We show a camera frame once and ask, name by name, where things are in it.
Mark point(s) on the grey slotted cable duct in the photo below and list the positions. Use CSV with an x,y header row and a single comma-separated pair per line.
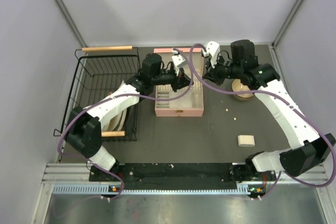
x,y
114,189

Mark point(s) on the brown ceramic bowl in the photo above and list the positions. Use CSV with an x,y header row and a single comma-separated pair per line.
x,y
237,86

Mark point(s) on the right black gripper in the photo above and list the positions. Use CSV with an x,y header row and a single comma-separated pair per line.
x,y
211,76

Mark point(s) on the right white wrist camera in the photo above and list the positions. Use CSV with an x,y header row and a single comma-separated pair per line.
x,y
211,51

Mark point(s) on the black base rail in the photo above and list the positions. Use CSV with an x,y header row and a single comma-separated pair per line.
x,y
188,175

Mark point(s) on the small beige pillow block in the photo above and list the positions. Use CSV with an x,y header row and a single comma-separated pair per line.
x,y
246,141

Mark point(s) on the black wire basket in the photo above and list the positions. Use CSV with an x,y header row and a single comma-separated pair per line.
x,y
97,74

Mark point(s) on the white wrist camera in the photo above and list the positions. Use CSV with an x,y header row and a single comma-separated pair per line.
x,y
178,61
211,51

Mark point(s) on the cream dark rimmed plate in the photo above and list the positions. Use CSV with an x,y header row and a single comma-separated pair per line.
x,y
117,122

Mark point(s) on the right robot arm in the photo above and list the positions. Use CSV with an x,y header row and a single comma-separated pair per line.
x,y
307,149

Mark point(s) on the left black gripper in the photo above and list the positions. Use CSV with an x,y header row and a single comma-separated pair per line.
x,y
179,82

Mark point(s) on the pink jewelry box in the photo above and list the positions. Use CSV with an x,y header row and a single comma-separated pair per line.
x,y
192,103

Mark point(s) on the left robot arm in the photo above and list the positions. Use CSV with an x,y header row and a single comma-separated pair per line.
x,y
84,129

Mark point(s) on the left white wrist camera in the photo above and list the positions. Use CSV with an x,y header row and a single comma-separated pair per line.
x,y
178,61

